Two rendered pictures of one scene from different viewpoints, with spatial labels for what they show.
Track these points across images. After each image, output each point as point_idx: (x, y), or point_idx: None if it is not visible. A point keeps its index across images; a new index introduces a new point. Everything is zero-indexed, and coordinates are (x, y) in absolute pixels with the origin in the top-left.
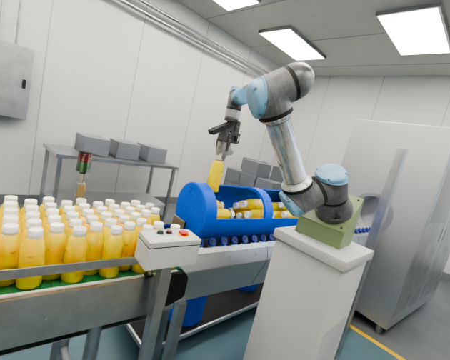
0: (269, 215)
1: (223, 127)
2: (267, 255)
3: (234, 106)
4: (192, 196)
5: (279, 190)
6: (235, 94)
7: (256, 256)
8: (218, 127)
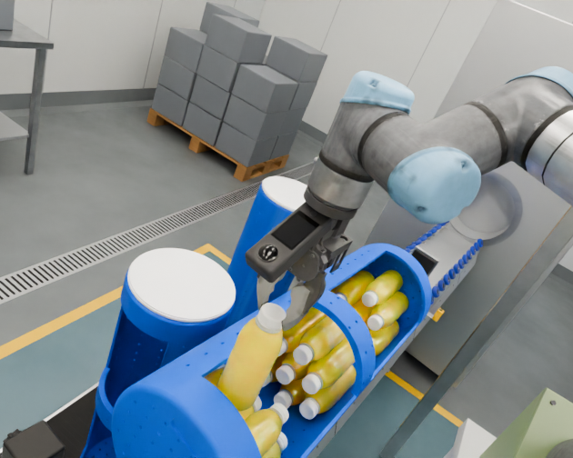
0: (366, 382)
1: (308, 244)
2: (336, 428)
3: (364, 172)
4: (178, 443)
5: (369, 262)
6: (420, 194)
7: (317, 450)
8: (289, 251)
